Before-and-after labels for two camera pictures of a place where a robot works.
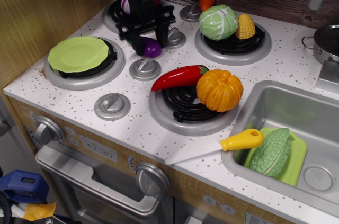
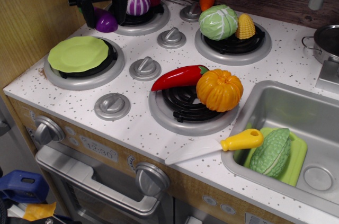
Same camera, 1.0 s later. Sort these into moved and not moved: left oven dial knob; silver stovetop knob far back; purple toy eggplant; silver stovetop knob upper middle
Moved: purple toy eggplant
Not moved: left oven dial knob; silver stovetop knob far back; silver stovetop knob upper middle
